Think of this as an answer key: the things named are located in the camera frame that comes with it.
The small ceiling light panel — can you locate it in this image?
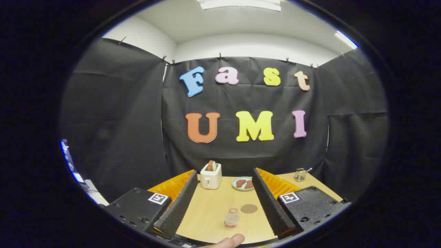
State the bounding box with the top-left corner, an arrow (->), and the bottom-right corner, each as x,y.
334,30 -> 359,49

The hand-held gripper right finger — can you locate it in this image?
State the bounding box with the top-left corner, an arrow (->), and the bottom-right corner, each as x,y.
252,167 -> 351,240

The light blue round plate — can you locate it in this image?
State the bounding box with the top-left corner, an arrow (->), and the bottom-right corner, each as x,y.
232,176 -> 255,192

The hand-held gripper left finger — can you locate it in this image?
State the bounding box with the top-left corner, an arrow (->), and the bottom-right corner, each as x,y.
99,169 -> 199,239

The long ceiling light panel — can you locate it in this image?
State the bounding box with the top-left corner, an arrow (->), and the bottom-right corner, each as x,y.
197,0 -> 282,12

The wooden table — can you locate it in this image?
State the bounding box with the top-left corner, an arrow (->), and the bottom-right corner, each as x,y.
148,170 -> 345,246

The clear juice bottle red label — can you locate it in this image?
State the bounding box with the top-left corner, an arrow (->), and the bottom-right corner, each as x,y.
224,207 -> 240,230

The white toaster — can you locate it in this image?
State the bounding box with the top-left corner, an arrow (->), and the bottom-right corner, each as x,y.
200,163 -> 222,190

